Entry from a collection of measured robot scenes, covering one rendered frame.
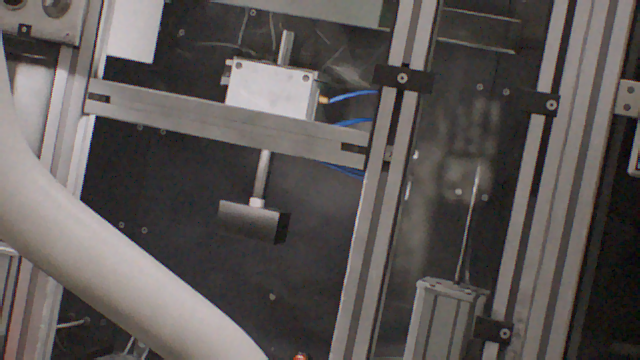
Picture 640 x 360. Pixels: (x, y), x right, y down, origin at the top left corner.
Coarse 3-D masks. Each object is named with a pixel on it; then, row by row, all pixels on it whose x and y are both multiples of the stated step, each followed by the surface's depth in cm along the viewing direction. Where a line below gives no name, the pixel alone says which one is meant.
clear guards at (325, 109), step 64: (128, 0) 157; (192, 0) 155; (256, 0) 153; (320, 0) 151; (384, 0) 149; (448, 0) 147; (512, 0) 145; (128, 64) 157; (192, 64) 155; (256, 64) 153; (320, 64) 151; (448, 64) 147; (512, 64) 145; (192, 128) 155; (256, 128) 153; (320, 128) 151; (448, 128) 147; (512, 128) 145; (448, 192) 147; (512, 192) 145; (0, 256) 161; (448, 256) 147; (0, 320) 161; (384, 320) 149; (448, 320) 147
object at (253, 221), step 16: (272, 160) 174; (256, 176) 174; (256, 192) 174; (224, 208) 173; (240, 208) 172; (256, 208) 172; (272, 208) 176; (224, 224) 173; (240, 224) 172; (256, 224) 172; (272, 224) 171; (288, 224) 177; (256, 240) 172; (272, 240) 171
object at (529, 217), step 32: (576, 0) 144; (576, 32) 144; (544, 64) 144; (576, 64) 144; (544, 128) 145; (544, 160) 145; (544, 192) 144; (512, 224) 145; (544, 224) 144; (512, 256) 145; (512, 288) 146; (512, 320) 146; (64, 352) 188; (96, 352) 195; (512, 352) 145
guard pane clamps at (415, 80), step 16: (384, 64) 149; (384, 80) 149; (400, 80) 148; (416, 80) 148; (432, 80) 147; (528, 96) 145; (544, 96) 144; (560, 96) 144; (528, 112) 145; (544, 112) 144; (480, 320) 146; (496, 320) 146; (480, 336) 146; (496, 336) 146
